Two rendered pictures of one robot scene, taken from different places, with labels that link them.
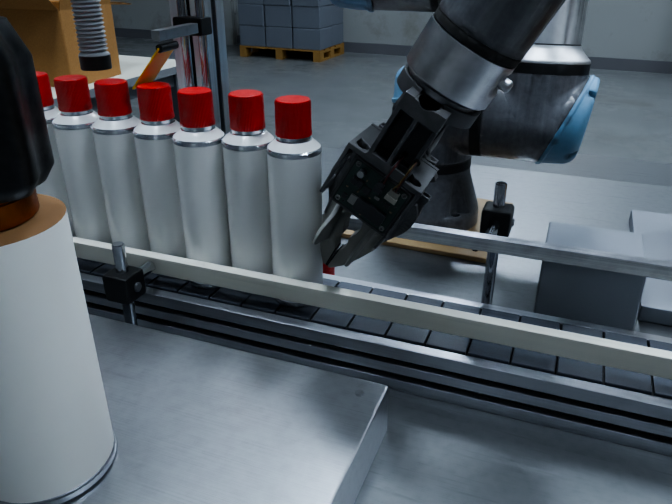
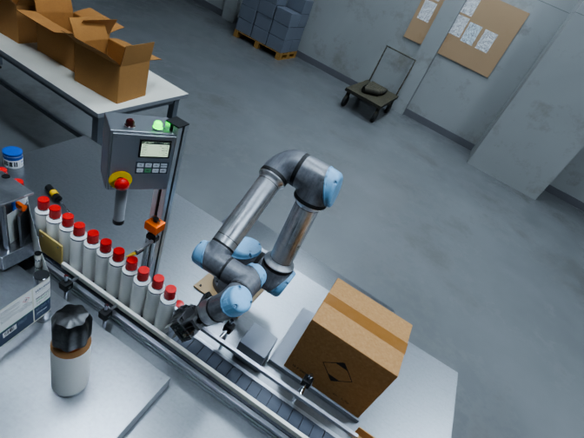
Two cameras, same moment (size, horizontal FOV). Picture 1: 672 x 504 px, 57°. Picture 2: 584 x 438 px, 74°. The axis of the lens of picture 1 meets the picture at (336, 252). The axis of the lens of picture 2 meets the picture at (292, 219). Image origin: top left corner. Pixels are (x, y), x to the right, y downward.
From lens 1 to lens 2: 83 cm
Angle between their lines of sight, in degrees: 12
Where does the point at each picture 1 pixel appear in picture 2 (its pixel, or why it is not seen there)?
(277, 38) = (258, 35)
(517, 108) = not seen: hidden behind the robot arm
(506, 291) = (235, 335)
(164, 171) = (128, 283)
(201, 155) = (140, 288)
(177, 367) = (113, 353)
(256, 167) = (155, 298)
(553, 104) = (273, 282)
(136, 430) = (95, 375)
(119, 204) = (111, 282)
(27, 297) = (76, 364)
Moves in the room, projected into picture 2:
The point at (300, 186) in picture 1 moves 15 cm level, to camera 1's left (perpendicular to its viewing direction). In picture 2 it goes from (166, 311) to (116, 295)
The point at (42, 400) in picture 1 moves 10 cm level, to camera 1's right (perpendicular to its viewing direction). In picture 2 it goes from (73, 380) to (113, 390)
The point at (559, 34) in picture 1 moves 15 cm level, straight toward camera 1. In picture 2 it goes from (282, 262) to (262, 287)
